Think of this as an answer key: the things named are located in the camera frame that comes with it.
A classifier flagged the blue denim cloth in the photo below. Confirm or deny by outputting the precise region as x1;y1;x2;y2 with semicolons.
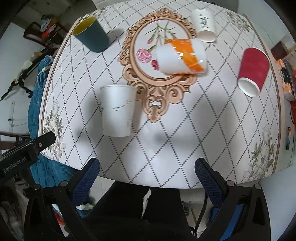
27;55;77;183

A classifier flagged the teal cup yellow inside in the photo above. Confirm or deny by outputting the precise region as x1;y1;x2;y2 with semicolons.
72;16;110;53

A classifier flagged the small figurine toy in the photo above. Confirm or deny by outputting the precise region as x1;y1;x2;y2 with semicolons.
285;126;292;151

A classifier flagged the orange white paper cup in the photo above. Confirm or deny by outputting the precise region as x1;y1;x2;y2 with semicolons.
156;39;207;74

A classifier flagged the black side chair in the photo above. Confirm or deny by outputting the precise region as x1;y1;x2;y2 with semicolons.
23;15;68;48

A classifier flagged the black tripod stand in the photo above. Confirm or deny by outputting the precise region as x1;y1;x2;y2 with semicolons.
1;52;47;101

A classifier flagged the red paper cup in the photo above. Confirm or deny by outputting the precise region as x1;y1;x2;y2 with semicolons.
237;47;270;97

